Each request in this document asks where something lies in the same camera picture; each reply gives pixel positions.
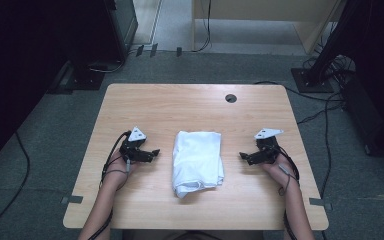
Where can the light wooden desk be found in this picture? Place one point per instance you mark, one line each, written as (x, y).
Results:
(313, 30)

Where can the person's right hand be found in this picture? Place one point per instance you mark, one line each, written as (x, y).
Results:
(280, 173)

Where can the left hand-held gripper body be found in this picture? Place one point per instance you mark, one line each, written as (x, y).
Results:
(131, 148)

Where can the white short-sleeved shirt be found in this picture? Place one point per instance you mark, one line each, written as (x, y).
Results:
(196, 160)

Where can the grey floor tape piece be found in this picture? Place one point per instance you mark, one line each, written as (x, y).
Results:
(320, 202)
(71, 199)

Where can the black stand with square base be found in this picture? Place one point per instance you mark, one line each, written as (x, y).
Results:
(85, 80)

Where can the dark cabinet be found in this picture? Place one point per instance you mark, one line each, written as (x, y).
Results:
(125, 26)

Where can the black curtain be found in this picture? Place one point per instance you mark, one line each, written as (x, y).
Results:
(20, 66)

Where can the dark floor tape strip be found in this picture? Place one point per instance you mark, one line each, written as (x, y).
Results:
(179, 51)
(140, 50)
(154, 50)

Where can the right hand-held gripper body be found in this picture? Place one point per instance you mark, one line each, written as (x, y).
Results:
(268, 148)

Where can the dark equipment box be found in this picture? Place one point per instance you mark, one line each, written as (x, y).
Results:
(380, 110)

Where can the person's left hand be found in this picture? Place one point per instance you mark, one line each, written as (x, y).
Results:
(118, 171)

